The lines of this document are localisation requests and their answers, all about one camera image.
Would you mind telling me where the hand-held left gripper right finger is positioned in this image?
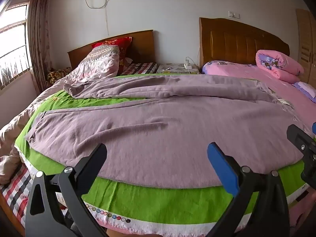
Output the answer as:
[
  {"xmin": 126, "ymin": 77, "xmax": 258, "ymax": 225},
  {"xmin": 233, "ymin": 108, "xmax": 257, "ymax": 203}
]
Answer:
[{"xmin": 207, "ymin": 142, "xmax": 291, "ymax": 237}]

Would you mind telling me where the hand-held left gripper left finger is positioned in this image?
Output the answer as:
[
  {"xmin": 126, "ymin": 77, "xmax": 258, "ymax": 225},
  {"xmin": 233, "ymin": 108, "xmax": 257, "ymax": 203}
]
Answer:
[{"xmin": 25, "ymin": 143, "xmax": 108, "ymax": 237}]

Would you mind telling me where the green printed blanket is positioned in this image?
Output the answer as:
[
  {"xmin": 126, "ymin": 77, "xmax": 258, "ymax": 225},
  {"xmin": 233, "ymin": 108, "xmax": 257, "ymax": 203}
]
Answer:
[{"xmin": 13, "ymin": 73, "xmax": 312, "ymax": 235}]

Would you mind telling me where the low wooden headboard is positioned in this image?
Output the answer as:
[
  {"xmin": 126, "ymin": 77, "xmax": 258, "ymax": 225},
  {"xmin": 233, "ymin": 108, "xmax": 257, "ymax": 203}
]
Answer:
[{"xmin": 67, "ymin": 30, "xmax": 155, "ymax": 70}]

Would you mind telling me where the brown patterned curtain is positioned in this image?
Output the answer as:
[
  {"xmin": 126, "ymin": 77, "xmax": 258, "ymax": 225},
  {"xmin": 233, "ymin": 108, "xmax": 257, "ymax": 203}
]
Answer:
[{"xmin": 26, "ymin": 0, "xmax": 52, "ymax": 97}]

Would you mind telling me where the barred window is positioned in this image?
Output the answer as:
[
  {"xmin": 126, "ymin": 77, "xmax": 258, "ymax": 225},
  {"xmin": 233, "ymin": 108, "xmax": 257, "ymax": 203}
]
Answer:
[{"xmin": 0, "ymin": 2, "xmax": 34, "ymax": 90}]

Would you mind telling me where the pink bed sheet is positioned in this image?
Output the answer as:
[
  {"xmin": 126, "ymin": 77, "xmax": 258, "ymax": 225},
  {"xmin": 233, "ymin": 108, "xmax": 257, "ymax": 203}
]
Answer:
[{"xmin": 201, "ymin": 60, "xmax": 316, "ymax": 237}]

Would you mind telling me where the nightstand with patterned cloth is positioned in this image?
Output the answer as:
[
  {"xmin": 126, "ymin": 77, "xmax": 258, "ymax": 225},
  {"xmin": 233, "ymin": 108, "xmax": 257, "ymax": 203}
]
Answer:
[{"xmin": 156, "ymin": 64, "xmax": 201, "ymax": 75}]

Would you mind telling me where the folded pink quilt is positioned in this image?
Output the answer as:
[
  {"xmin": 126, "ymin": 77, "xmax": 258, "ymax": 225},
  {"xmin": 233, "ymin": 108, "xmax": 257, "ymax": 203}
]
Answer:
[{"xmin": 255, "ymin": 50, "xmax": 305, "ymax": 85}]

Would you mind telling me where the purple pillow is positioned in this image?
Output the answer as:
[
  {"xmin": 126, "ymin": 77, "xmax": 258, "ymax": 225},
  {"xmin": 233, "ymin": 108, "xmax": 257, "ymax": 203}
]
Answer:
[{"xmin": 291, "ymin": 81, "xmax": 316, "ymax": 104}]

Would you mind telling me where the tall ribbed wooden headboard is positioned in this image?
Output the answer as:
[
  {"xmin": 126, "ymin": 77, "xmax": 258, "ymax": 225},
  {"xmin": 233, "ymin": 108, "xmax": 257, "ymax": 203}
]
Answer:
[{"xmin": 199, "ymin": 17, "xmax": 290, "ymax": 68}]

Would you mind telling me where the pink and white patterned quilt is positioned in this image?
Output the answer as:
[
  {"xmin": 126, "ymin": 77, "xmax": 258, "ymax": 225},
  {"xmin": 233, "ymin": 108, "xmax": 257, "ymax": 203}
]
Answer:
[{"xmin": 0, "ymin": 45, "xmax": 121, "ymax": 186}]

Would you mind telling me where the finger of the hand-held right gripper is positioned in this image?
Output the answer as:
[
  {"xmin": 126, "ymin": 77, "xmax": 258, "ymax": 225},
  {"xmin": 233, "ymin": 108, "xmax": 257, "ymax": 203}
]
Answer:
[{"xmin": 286, "ymin": 122, "xmax": 316, "ymax": 187}]

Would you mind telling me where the wooden wardrobe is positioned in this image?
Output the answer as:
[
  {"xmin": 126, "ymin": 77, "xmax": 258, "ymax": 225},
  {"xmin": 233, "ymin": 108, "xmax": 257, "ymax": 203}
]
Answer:
[{"xmin": 295, "ymin": 8, "xmax": 316, "ymax": 85}]

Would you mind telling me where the red floral pillow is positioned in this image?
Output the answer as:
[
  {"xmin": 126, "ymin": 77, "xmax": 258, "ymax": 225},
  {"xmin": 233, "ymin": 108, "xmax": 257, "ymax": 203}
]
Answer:
[{"xmin": 91, "ymin": 37, "xmax": 134, "ymax": 66}]

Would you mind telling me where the brown floral cushion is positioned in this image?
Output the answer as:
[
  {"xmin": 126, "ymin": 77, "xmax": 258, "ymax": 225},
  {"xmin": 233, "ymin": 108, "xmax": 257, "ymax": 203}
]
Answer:
[{"xmin": 47, "ymin": 68, "xmax": 72, "ymax": 87}]

